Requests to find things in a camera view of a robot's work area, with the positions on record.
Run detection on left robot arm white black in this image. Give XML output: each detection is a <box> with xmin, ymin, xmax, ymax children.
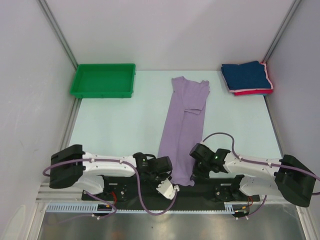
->
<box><xmin>45</xmin><ymin>144</ymin><xmax>176</xmax><ymax>200</ymax></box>

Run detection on red folded shirt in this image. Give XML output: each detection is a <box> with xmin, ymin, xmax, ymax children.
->
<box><xmin>232</xmin><ymin>61</ymin><xmax>274</xmax><ymax>96</ymax></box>

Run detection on light blue cable duct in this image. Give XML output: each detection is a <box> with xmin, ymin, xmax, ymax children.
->
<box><xmin>46</xmin><ymin>203</ymin><xmax>246</xmax><ymax>214</ymax></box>

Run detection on purple t shirt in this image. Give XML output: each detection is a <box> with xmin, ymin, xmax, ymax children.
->
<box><xmin>158</xmin><ymin>76</ymin><xmax>210</xmax><ymax>186</ymax></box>

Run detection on pink folded shirt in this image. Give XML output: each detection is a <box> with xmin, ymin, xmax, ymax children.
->
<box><xmin>226</xmin><ymin>62</ymin><xmax>274</xmax><ymax>94</ymax></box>

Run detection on aluminium frame front rail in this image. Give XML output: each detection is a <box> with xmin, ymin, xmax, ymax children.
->
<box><xmin>34</xmin><ymin>182</ymin><xmax>310</xmax><ymax>204</ymax></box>

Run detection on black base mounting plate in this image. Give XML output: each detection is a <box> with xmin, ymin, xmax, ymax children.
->
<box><xmin>96</xmin><ymin>176</ymin><xmax>262</xmax><ymax>212</ymax></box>

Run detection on right aluminium corner post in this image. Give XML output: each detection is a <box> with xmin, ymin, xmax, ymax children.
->
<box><xmin>262</xmin><ymin>0</ymin><xmax>303</xmax><ymax>63</ymax></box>

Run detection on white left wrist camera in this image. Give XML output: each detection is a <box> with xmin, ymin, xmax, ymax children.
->
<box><xmin>156</xmin><ymin>179</ymin><xmax>180</xmax><ymax>200</ymax></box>

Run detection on navy blue folded shirt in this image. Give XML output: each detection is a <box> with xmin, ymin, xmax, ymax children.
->
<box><xmin>220</xmin><ymin>60</ymin><xmax>272</xmax><ymax>90</ymax></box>

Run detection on green plastic tray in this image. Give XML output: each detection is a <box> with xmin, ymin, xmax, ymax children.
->
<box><xmin>69</xmin><ymin>63</ymin><xmax>136</xmax><ymax>99</ymax></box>

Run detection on aluminium corner post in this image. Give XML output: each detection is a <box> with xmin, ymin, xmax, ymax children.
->
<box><xmin>262</xmin><ymin>0</ymin><xmax>303</xmax><ymax>63</ymax></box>
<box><xmin>36</xmin><ymin>0</ymin><xmax>78</xmax><ymax>70</ymax></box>

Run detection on left aluminium corner post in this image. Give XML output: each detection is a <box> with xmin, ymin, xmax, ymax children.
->
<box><xmin>36</xmin><ymin>0</ymin><xmax>78</xmax><ymax>70</ymax></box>

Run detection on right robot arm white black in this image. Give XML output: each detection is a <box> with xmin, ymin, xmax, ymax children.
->
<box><xmin>189</xmin><ymin>143</ymin><xmax>316</xmax><ymax>208</ymax></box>

